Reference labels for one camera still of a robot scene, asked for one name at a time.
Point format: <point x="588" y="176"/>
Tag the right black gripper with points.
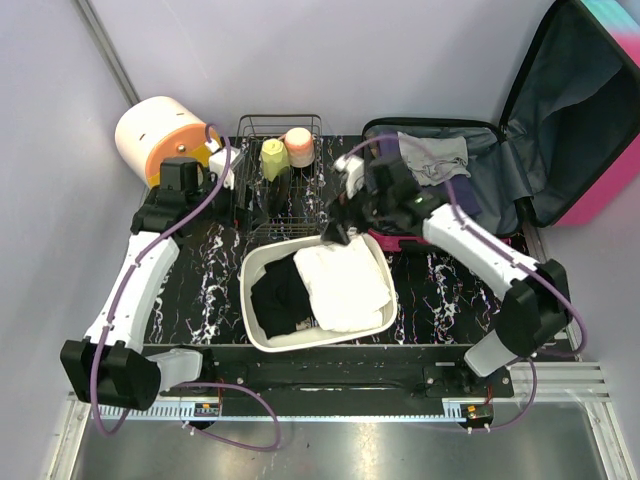
<point x="344" y="210"/>

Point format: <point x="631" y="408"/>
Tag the white towel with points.
<point x="345" y="285"/>

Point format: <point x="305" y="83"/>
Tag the black garment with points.
<point x="280" y="299"/>

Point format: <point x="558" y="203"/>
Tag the white rectangular tray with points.
<point x="253" y="268"/>

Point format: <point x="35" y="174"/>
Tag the grey garment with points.
<point x="432" y="161"/>

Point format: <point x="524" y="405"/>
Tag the pink teal cartoon suitcase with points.
<point x="567" y="141"/>

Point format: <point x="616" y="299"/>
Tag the purple garment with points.
<point x="461" y="185"/>

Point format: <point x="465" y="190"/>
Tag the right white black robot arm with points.
<point x="533" y="295"/>

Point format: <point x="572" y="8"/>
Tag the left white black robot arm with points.
<point x="107" y="367"/>

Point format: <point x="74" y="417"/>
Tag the black object in basket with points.
<point x="278" y="192"/>

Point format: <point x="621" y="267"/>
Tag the black marble pattern mat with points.
<point x="439" y="300"/>

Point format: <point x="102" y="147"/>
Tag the yellow faceted cup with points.
<point x="274" y="158"/>

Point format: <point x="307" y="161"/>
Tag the pink ribbed cup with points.
<point x="299" y="144"/>

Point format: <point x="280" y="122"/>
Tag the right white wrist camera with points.
<point x="351" y="170"/>

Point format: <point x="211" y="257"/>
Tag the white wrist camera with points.
<point x="223" y="163"/>
<point x="351" y="170"/>

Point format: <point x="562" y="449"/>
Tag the black wire basket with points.
<point x="302" y="216"/>

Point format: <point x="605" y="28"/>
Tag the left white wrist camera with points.
<point x="223" y="163"/>

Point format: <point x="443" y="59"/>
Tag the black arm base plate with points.
<point x="435" y="370"/>

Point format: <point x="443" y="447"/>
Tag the aluminium frame rail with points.
<point x="547" y="382"/>

